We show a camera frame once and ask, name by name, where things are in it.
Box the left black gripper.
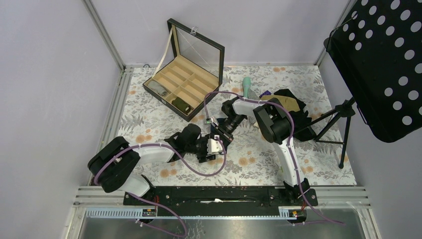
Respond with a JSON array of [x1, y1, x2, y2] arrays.
[[186, 133, 216, 162]]

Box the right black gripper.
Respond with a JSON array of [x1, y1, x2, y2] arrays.
[[213, 115, 245, 151]]

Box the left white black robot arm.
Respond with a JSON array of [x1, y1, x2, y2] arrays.
[[88, 124, 226, 205]]

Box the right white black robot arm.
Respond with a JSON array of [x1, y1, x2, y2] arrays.
[[211, 97, 310, 205]]

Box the floral patterned table mat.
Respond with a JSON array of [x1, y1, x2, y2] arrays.
[[118, 66, 356, 186]]

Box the grey striped cloth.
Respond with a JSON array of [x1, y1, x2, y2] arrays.
[[247, 89, 260, 101]]

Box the dark rolled item in box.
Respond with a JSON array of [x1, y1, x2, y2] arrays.
[[171, 97, 192, 115]]

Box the mint green rolled cloth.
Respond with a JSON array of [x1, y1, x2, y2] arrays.
[[242, 77, 251, 98]]

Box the purple small cloth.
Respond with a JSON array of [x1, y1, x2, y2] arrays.
[[259, 91, 272, 99]]

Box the black wooden compartment box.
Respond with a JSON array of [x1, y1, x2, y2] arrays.
[[143, 18, 225, 121]]

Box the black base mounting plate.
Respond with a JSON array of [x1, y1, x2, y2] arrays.
[[142, 186, 305, 217]]

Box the tan beige cloth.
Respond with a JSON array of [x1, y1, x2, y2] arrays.
[[261, 95, 301, 112]]

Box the grey rolled item in box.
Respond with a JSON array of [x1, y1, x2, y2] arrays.
[[147, 80, 169, 97]]

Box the black cloth pile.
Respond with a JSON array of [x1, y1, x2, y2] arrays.
[[274, 89, 316, 142]]

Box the black tripod stand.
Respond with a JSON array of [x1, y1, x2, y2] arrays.
[[293, 97, 357, 169]]

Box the black perforated panel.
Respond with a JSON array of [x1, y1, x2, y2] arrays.
[[324, 0, 422, 143]]

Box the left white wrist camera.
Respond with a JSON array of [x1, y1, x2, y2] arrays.
[[207, 135, 223, 155]]

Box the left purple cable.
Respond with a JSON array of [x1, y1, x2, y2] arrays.
[[94, 135, 228, 239]]

